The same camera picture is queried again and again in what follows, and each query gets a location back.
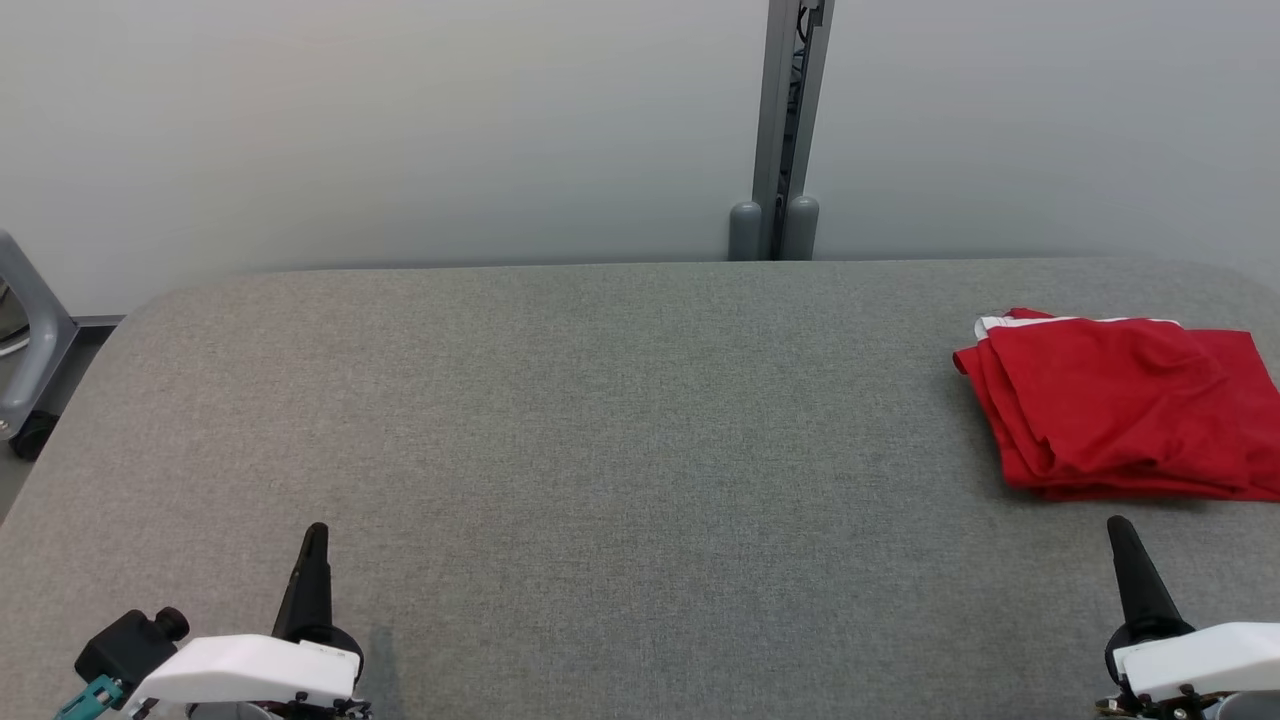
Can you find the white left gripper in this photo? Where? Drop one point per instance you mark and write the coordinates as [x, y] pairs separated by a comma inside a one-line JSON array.
[[250, 670]]

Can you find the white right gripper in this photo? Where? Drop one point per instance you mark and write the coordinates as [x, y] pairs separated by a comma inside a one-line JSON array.
[[1210, 660]]

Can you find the red white basketball jersey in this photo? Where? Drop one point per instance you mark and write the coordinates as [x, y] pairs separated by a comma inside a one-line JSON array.
[[1040, 489]]

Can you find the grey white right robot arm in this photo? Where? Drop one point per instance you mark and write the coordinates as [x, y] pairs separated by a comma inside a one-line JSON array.
[[1250, 708]]

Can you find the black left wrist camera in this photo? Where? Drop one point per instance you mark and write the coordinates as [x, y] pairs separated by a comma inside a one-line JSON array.
[[125, 645]]

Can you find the grey frame leg with caster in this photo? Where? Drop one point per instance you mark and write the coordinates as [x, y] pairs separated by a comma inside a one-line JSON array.
[[40, 340]]

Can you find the grey partition post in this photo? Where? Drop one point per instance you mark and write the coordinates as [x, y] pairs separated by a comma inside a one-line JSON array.
[[785, 100]]

